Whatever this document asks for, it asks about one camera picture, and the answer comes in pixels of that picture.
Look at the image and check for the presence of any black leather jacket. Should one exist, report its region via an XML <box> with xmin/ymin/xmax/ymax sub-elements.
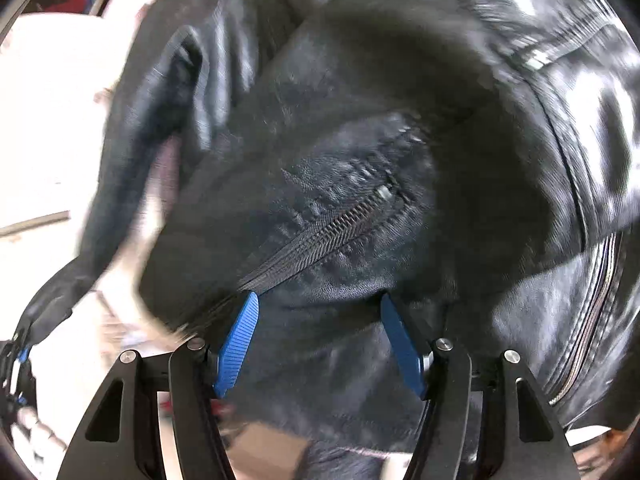
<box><xmin>13</xmin><ymin>0</ymin><xmax>639</xmax><ymax>479</ymax></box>

